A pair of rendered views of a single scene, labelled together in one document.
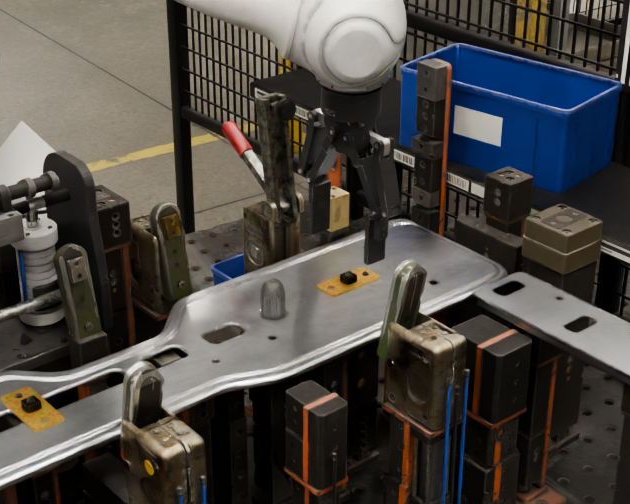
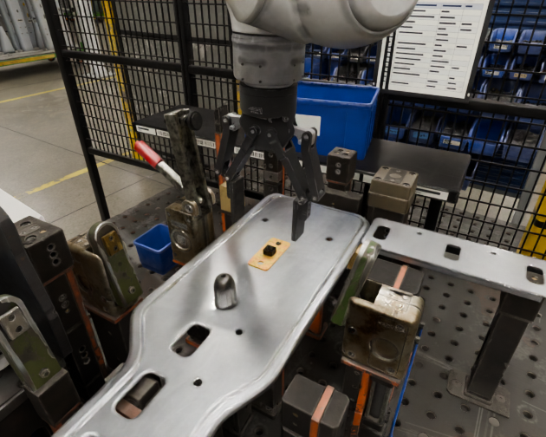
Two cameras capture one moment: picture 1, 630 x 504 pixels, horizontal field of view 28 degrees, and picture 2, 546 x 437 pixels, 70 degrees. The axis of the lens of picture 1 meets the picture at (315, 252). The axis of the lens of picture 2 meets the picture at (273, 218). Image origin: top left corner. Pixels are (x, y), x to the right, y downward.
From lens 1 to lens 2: 1.06 m
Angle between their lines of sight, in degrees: 19
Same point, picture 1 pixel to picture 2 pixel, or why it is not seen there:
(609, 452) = not seen: hidden behind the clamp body
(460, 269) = (338, 224)
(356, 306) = (289, 276)
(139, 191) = (73, 192)
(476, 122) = (301, 122)
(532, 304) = (407, 243)
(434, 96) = not seen: hidden behind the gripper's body
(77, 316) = (28, 368)
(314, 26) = not seen: outside the picture
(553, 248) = (397, 198)
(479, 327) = (380, 269)
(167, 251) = (113, 265)
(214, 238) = (126, 218)
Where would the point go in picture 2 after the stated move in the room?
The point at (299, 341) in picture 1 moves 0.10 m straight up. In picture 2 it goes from (265, 329) to (264, 270)
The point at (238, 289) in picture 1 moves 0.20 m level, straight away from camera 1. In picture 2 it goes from (185, 282) to (158, 218)
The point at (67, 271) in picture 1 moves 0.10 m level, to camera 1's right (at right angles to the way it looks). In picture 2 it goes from (1, 329) to (102, 304)
